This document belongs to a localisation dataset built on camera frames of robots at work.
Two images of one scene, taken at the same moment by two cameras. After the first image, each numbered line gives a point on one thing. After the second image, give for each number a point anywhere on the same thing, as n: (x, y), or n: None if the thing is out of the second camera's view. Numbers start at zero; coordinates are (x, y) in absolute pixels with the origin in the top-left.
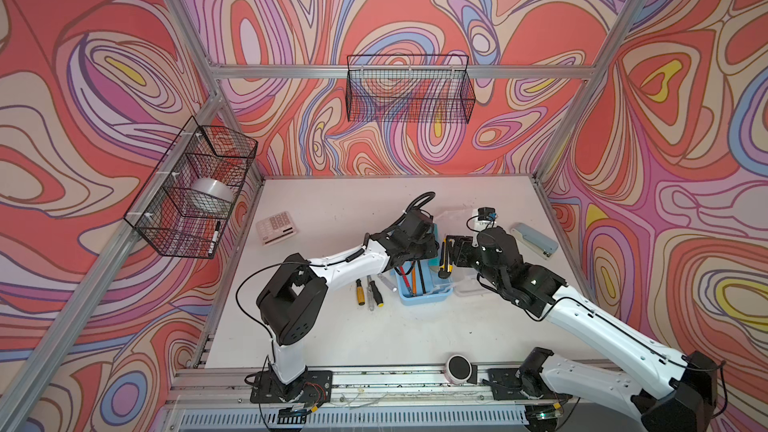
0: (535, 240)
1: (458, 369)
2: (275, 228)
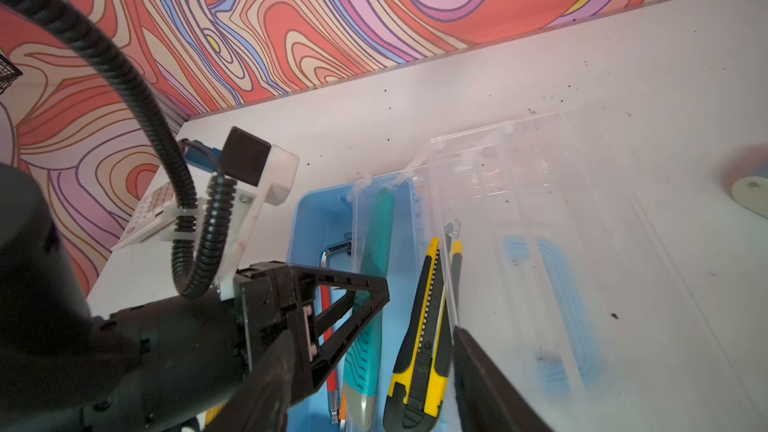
0: (752, 193)
1: None
2: (154, 211)
